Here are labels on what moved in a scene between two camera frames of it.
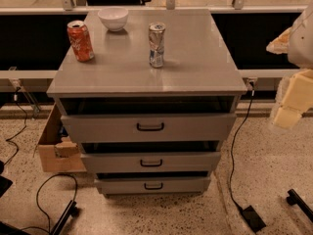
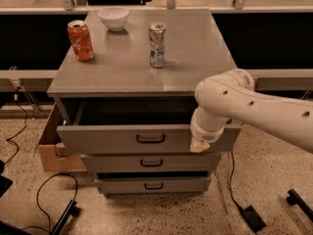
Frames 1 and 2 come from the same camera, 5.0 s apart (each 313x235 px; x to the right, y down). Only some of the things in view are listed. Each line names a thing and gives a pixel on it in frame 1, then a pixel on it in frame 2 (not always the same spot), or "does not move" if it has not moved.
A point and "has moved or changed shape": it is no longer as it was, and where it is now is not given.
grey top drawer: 149,127 has moved or changed shape
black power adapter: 253,219 does not move
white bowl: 114,18 does not move
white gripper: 302,44 -> 203,134
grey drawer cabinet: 151,95 does not move
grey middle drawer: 189,162 does not move
